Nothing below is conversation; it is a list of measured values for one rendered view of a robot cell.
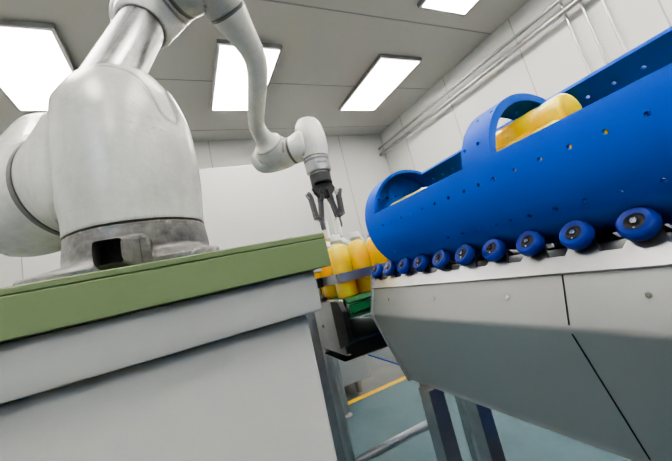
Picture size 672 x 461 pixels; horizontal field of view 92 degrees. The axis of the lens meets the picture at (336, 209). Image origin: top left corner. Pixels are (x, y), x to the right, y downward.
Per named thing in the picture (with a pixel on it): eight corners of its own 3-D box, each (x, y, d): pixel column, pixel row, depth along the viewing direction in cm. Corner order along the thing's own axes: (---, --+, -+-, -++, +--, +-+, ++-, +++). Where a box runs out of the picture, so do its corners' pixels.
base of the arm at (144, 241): (-28, 299, 25) (-31, 229, 26) (87, 294, 46) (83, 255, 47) (219, 253, 31) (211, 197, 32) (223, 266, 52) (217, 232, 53)
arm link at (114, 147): (121, 213, 31) (99, 13, 35) (10, 253, 37) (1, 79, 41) (232, 220, 46) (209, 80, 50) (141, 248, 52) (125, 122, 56)
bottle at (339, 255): (350, 296, 103) (336, 239, 106) (333, 299, 107) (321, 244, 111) (363, 292, 108) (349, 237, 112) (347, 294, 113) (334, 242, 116)
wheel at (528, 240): (539, 225, 53) (548, 231, 53) (515, 231, 57) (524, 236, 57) (536, 250, 51) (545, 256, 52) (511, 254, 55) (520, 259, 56)
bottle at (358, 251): (368, 291, 106) (354, 236, 109) (353, 294, 111) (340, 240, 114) (381, 287, 111) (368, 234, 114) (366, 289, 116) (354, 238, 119)
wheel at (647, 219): (654, 199, 40) (665, 207, 40) (612, 209, 44) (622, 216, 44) (655, 232, 38) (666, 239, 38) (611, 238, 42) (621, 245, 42)
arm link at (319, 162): (332, 152, 114) (336, 168, 113) (323, 162, 123) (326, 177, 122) (307, 154, 111) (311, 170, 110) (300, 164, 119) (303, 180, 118)
